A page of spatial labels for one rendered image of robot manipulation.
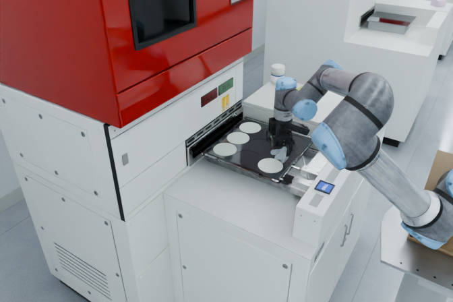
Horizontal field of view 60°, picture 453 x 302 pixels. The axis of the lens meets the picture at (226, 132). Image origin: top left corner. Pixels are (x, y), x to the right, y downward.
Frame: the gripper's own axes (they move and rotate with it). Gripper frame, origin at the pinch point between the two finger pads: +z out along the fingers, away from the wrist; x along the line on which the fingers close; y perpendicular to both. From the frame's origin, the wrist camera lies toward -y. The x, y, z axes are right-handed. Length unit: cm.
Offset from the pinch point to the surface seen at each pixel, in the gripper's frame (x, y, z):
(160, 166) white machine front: -8.7, 48.4, -2.8
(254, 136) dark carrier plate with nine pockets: -22.2, 3.2, 1.3
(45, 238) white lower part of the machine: -46, 102, 52
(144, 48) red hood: -1, 51, -53
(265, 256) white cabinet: 29.1, 20.9, 17.2
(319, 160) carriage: 1.9, -15.9, 3.3
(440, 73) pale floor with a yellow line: -205, -322, 91
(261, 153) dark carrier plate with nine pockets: -9.0, 6.0, 1.3
